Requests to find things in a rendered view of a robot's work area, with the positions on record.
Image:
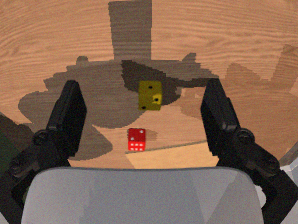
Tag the yellow die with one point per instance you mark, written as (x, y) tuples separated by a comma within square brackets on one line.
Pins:
[(150, 95)]

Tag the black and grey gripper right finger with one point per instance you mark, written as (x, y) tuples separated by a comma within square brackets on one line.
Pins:
[(236, 148)]

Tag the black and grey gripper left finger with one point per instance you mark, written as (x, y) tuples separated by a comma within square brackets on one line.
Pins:
[(62, 135)]

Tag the red die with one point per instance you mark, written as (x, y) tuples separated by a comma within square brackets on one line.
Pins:
[(136, 139)]

